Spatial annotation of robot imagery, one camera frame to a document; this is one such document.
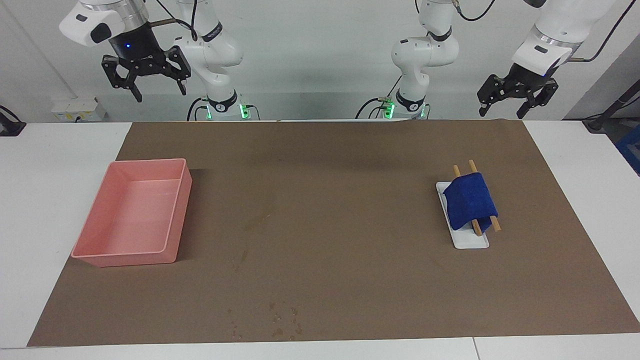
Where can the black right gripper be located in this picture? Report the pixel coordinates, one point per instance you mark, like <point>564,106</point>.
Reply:
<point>137,47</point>

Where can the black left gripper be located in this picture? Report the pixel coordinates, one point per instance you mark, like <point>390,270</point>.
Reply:
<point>525,82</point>

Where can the blue towel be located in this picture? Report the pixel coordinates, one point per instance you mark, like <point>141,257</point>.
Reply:
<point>470,200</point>

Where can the black stand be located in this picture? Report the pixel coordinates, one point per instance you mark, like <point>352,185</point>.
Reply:
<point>597,122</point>

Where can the blue crate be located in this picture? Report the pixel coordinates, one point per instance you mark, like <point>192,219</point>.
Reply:
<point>631,147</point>

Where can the wooden rod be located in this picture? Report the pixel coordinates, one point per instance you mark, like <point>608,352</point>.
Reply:
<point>477,229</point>
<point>495,225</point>

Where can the pink plastic bin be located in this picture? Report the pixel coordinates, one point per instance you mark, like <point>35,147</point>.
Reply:
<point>130,215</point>

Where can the white rack with wooden bars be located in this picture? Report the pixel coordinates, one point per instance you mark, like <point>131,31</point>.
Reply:
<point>470,242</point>

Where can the brown table mat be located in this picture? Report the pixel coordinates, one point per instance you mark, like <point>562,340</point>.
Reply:
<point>320,225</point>

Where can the white wall socket box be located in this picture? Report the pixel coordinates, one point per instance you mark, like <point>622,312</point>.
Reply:
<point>75,110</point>

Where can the black clamp mount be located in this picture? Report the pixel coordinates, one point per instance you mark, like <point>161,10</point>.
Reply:
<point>10,127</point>

